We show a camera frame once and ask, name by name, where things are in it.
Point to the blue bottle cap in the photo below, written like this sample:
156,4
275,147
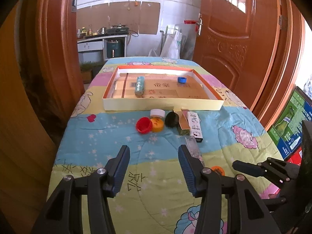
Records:
182,80

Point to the brown wooden door frame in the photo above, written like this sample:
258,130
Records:
280,65

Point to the teal air fryer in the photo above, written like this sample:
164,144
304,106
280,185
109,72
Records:
114,48

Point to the black bottle cap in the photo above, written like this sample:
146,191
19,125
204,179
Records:
171,119

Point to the cardboard sheets on wall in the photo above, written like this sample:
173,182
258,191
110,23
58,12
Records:
146,17

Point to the white bottle cap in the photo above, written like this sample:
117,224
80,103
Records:
157,112

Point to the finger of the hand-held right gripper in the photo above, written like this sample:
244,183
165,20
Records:
243,167

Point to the clear plastic bag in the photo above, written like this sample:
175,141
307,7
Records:
152,53

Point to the large white woven sack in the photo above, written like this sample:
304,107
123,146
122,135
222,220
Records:
171,43

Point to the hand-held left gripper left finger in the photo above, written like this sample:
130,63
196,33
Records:
120,168

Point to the brown carved wooden door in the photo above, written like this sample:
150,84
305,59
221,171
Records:
231,41

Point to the shiny gold box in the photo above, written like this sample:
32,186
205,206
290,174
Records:
183,124

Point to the red bottle cap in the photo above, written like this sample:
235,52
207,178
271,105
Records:
143,125

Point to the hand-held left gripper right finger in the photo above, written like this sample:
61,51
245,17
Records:
186,168

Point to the orange cap with black label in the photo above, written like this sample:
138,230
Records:
217,169

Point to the teal patterned slim box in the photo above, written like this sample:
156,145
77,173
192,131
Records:
140,85

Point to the brown door with latch plate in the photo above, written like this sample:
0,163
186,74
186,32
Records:
48,53

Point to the green printed carton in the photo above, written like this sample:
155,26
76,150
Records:
292,121

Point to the white cartoon printed box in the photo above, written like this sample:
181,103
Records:
195,126

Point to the white kitchen desk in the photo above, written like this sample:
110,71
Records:
90,45

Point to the black gas stove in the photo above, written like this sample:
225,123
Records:
118,30

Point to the yellow orange bottle cap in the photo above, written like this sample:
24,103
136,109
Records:
158,125

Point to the orange rimmed cardboard box tray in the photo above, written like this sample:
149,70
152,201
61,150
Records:
170,92

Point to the metal kettle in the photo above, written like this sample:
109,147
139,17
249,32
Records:
102,30

